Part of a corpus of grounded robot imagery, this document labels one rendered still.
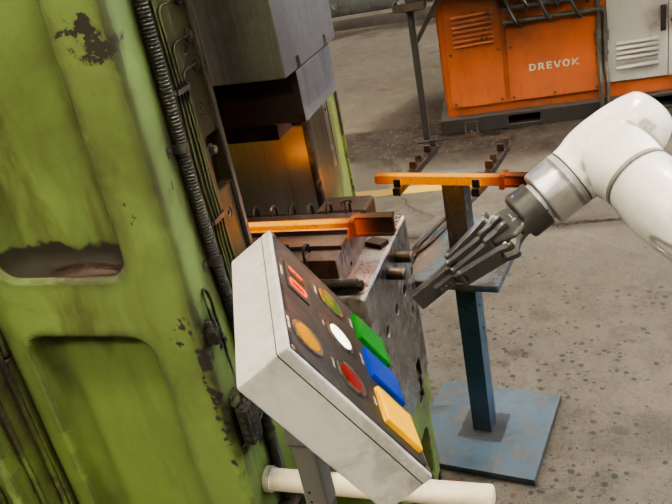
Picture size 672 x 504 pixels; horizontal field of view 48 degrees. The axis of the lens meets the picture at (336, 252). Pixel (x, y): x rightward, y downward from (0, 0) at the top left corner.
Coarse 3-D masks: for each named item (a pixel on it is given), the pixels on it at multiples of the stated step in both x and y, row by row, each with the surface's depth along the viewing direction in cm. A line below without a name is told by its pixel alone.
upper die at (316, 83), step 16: (304, 64) 139; (320, 64) 147; (272, 80) 137; (288, 80) 136; (304, 80) 139; (320, 80) 146; (224, 96) 141; (240, 96) 140; (256, 96) 139; (272, 96) 138; (288, 96) 138; (304, 96) 138; (320, 96) 146; (224, 112) 143; (240, 112) 142; (256, 112) 141; (272, 112) 140; (288, 112) 139; (304, 112) 138; (224, 128) 145
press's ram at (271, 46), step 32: (192, 0) 129; (224, 0) 127; (256, 0) 125; (288, 0) 132; (320, 0) 148; (224, 32) 130; (256, 32) 128; (288, 32) 132; (320, 32) 147; (224, 64) 133; (256, 64) 131; (288, 64) 132
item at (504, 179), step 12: (384, 180) 199; (408, 180) 196; (420, 180) 195; (432, 180) 193; (444, 180) 192; (456, 180) 190; (468, 180) 188; (480, 180) 187; (492, 180) 186; (504, 180) 184; (516, 180) 184
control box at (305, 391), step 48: (240, 288) 107; (288, 288) 102; (240, 336) 96; (288, 336) 89; (240, 384) 87; (288, 384) 88; (336, 384) 91; (336, 432) 92; (384, 432) 93; (384, 480) 96
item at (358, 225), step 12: (360, 216) 159; (372, 216) 158; (384, 216) 157; (252, 228) 167; (264, 228) 166; (276, 228) 165; (288, 228) 164; (300, 228) 164; (312, 228) 163; (348, 228) 160; (360, 228) 160; (372, 228) 159; (384, 228) 159; (396, 228) 160
